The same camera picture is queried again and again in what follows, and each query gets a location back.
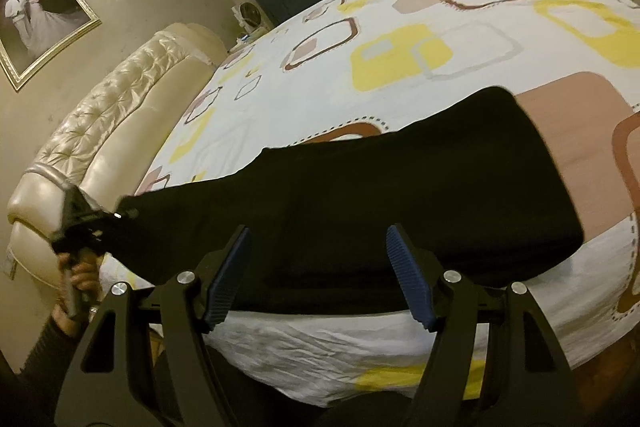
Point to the dark sleeved left forearm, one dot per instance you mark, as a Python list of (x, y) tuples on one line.
[(48, 361)]

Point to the person left hand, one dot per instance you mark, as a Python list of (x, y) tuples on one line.
[(79, 278)]

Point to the black pants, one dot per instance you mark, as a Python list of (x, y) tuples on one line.
[(473, 184)]

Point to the white desk fan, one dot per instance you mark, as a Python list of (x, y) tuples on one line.
[(248, 16)]

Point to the framed wedding photo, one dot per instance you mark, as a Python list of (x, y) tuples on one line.
[(35, 31)]

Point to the cream tufted leather headboard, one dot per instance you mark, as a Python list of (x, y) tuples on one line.
[(107, 143)]

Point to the patterned white bed sheet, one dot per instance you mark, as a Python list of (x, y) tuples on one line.
[(349, 68)]

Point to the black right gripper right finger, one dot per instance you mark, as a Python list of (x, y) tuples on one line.
[(495, 360)]

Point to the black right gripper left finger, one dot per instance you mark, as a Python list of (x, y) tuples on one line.
[(110, 381)]

